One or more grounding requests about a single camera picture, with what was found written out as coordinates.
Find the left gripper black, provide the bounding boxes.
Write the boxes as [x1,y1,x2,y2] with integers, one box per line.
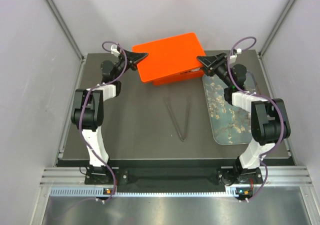
[113,48,149,79]

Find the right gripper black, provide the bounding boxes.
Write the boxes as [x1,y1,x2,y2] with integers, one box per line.
[197,52,234,88]

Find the orange box lid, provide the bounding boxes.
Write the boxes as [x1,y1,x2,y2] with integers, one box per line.
[132,32,205,83]

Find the metal tongs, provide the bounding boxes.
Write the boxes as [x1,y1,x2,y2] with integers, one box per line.
[163,96,192,143]

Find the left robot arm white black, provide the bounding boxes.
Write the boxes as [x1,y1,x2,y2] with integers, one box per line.
[70,47,148,185]

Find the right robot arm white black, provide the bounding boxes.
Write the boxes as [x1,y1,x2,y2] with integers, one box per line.
[197,52,291,183]

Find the orange compartment box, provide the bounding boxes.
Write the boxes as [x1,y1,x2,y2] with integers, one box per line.
[152,68,205,86]

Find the blue floral tray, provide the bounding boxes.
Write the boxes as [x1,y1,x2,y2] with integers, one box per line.
[202,75,252,146]

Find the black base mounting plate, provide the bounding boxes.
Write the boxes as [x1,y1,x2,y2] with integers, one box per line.
[84,166,263,186]

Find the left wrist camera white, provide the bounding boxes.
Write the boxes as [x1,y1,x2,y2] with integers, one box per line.
[110,44,123,57]

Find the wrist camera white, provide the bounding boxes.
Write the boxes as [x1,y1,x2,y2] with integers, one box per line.
[110,44,123,57]
[229,48,242,64]

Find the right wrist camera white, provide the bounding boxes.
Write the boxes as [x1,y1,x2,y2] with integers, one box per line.
[229,48,242,64]

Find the grey slotted cable duct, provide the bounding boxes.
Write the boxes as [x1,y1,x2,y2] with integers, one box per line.
[50,187,252,198]

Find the aluminium frame rail front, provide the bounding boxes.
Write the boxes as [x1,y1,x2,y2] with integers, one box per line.
[40,166,312,187]

